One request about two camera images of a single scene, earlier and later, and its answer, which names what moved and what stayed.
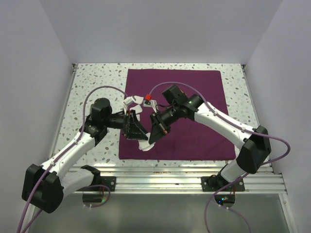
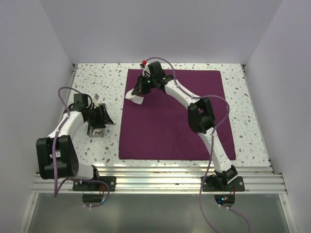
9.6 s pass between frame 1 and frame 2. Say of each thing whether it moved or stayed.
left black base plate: stayed
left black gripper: moved
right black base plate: stayed
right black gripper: moved
